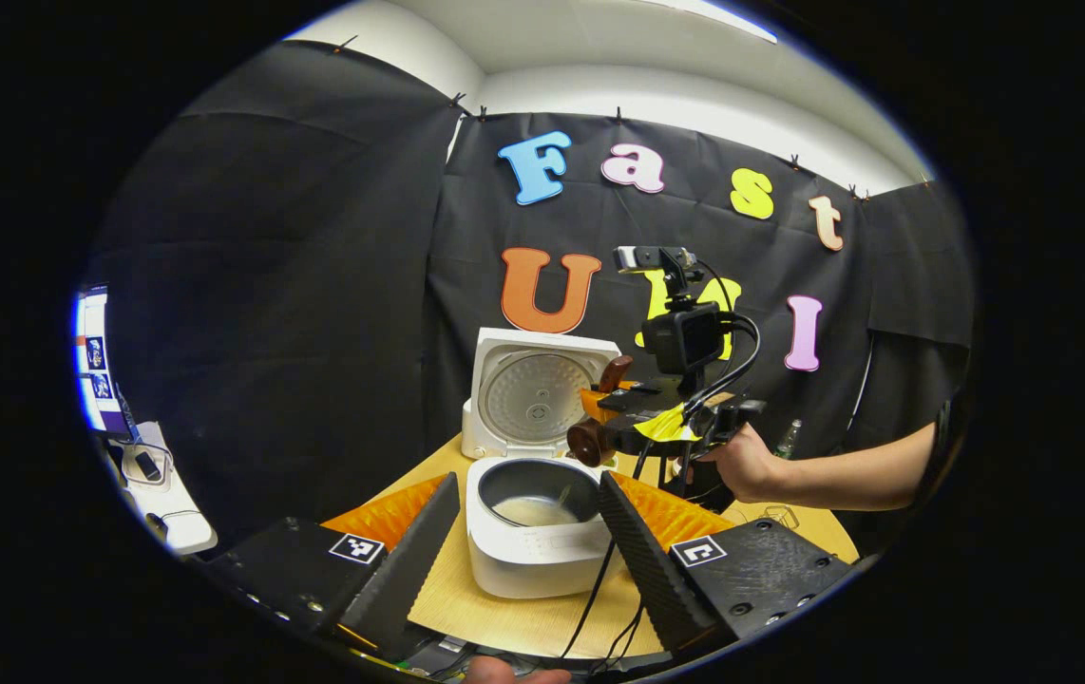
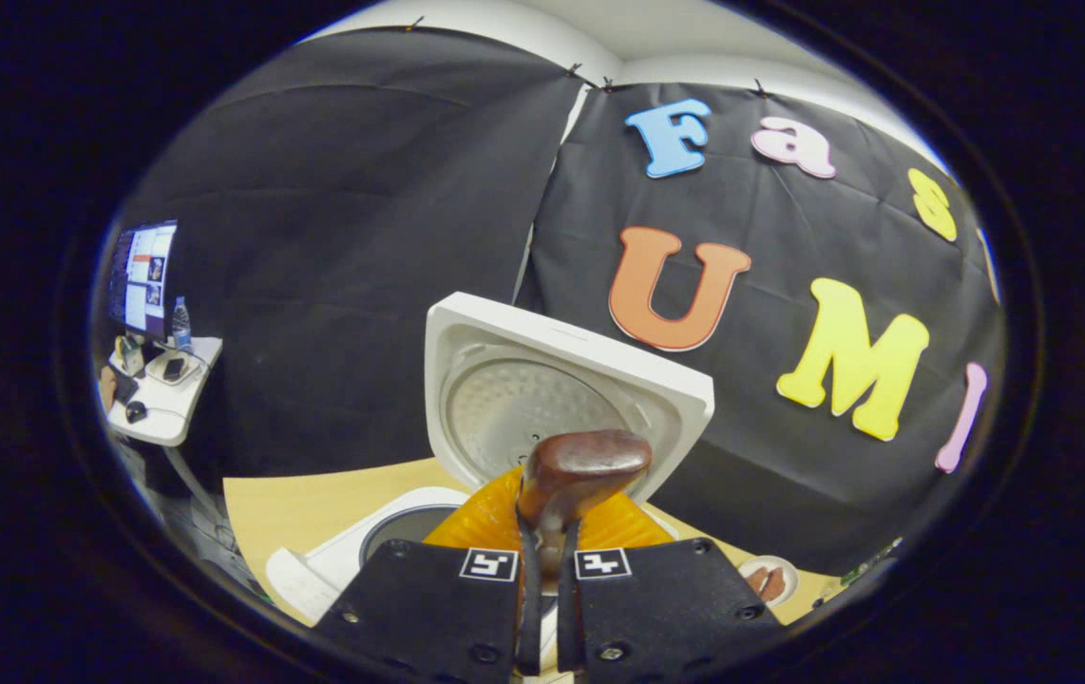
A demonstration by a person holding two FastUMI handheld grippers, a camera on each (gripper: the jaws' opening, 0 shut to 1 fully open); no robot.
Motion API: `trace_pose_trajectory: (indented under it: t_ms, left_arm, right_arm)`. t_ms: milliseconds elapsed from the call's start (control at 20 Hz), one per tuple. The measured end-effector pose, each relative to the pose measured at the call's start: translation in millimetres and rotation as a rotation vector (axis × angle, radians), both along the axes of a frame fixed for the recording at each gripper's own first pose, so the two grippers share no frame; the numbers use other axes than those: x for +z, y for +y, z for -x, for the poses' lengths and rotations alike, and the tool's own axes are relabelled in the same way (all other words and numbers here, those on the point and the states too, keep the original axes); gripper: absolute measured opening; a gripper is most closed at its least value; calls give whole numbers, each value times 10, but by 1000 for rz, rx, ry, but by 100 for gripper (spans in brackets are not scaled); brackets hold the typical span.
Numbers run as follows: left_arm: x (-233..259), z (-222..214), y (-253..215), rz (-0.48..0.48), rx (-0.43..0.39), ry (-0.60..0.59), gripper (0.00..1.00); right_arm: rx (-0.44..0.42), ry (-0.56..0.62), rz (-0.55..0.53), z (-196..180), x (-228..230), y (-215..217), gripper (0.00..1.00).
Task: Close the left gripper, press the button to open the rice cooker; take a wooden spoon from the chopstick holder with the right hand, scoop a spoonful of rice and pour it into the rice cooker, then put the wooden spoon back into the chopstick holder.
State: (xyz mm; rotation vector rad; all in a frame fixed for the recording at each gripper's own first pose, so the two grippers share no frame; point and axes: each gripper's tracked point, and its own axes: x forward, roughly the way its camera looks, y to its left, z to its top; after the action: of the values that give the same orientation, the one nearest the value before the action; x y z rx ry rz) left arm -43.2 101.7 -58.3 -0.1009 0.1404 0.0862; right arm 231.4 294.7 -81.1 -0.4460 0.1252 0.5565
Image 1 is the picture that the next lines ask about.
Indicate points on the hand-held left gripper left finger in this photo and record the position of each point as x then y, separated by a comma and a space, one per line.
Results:
405, 579

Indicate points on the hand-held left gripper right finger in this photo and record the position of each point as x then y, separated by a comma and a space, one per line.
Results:
642, 570

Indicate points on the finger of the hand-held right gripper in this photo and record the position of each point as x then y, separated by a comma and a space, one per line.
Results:
633, 397

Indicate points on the brown wooden spoon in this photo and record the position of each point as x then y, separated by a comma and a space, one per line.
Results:
585, 444

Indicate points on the white rice cooker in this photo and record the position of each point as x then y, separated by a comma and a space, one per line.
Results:
533, 570

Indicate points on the clear plastic water bottle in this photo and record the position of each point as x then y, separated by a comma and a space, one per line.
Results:
789, 442

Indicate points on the white side table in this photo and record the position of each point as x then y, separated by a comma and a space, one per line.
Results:
177, 518

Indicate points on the black backdrop cloth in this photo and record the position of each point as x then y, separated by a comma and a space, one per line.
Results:
314, 285

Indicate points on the long ceiling light panel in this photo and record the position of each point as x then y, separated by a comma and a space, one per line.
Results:
723, 19

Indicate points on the computer monitor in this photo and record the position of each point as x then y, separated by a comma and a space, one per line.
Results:
96, 370

